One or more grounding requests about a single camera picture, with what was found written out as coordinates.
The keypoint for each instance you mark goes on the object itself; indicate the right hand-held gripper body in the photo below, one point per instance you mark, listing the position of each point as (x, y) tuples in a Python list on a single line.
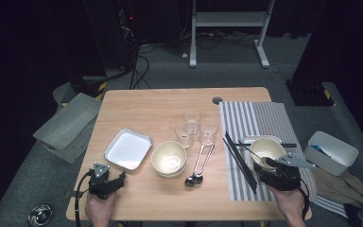
[(283, 178)]

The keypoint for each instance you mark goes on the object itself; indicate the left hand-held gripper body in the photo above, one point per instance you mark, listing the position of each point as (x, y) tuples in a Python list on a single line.
[(100, 186)]

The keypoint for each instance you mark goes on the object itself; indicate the cream ceramic bowl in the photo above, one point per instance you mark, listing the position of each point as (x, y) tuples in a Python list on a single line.
[(169, 157), (264, 146), (173, 175)]

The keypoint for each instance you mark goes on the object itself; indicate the silver metal spoon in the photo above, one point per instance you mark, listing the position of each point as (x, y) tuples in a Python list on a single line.
[(253, 153), (197, 178), (189, 181)]

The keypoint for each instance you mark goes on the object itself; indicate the white square plate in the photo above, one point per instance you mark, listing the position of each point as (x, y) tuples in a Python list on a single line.
[(127, 149), (246, 157)]

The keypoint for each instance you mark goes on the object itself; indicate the bundle of black chopsticks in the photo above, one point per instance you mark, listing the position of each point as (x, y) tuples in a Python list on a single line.
[(239, 164)]

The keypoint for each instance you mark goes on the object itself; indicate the single black chopstick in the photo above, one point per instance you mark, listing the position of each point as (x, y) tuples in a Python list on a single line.
[(290, 144)]

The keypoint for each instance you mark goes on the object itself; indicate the person's right hand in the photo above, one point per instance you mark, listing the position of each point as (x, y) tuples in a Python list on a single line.
[(288, 201)]

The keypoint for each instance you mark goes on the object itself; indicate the person's left hand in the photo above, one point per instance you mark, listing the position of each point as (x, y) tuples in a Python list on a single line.
[(100, 211)]

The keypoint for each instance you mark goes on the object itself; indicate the dark tape strip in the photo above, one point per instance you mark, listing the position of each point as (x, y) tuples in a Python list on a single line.
[(70, 194)]

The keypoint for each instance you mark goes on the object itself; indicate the grey striped placemat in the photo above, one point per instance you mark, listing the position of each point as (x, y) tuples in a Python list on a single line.
[(264, 119)]

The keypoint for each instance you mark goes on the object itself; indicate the blue packet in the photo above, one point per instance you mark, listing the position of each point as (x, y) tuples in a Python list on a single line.
[(319, 149)]

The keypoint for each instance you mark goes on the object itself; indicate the white plastic bin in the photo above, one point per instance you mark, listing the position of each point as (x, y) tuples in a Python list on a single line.
[(331, 151)]

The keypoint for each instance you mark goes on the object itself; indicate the striped grey cloth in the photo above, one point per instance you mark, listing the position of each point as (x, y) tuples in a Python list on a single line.
[(331, 205)]

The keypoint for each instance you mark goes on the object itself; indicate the beige cloth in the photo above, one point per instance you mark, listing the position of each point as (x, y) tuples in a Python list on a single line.
[(343, 186)]

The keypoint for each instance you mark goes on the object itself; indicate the clear glass cup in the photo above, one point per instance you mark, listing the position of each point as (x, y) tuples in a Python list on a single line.
[(208, 130), (192, 116), (184, 134)]

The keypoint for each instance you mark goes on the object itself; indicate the shiny metal object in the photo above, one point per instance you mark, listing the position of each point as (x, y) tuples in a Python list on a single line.
[(40, 215)]

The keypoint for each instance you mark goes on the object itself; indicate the grey plastic bin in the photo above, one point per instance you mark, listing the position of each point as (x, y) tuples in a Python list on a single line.
[(66, 123)]

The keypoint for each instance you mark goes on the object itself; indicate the black base with yellow stripes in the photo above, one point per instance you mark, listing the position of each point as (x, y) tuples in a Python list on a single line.
[(88, 86), (308, 93)]

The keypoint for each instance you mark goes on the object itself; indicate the grey round table grommet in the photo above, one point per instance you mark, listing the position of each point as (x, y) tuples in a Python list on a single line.
[(217, 100)]

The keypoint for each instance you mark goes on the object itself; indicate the small white plug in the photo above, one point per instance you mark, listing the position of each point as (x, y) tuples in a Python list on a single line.
[(185, 55)]

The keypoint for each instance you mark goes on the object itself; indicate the black equipment rack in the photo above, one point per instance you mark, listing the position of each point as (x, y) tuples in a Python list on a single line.
[(113, 38)]

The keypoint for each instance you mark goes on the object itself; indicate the white metal stand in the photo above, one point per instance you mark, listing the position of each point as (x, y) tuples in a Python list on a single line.
[(230, 19)]

